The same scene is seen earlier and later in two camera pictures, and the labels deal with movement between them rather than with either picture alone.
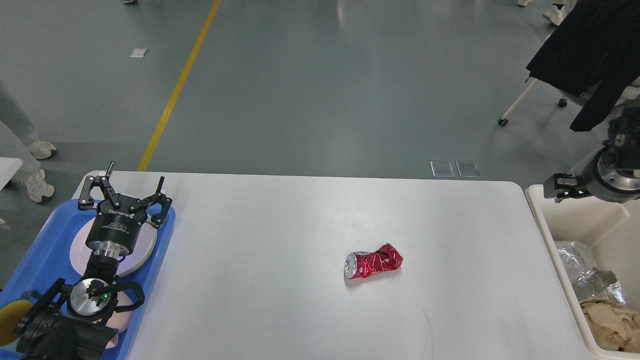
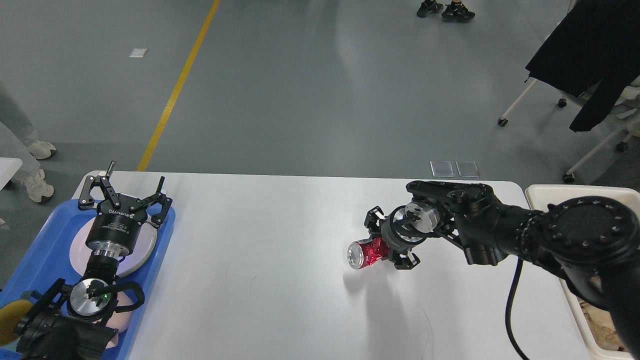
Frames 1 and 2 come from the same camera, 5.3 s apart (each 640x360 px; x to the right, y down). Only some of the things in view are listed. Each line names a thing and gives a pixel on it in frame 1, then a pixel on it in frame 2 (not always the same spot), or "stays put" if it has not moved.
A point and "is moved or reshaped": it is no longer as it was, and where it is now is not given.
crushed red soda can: [360, 264] is moved or reshaped
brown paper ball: [613, 327] stays put
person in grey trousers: [18, 141] stays put
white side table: [8, 167] stays put
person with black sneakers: [556, 16] → [455, 11]
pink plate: [81, 255] stays put
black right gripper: [608, 181] → [404, 228]
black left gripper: [115, 230] stays put
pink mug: [119, 320] stays put
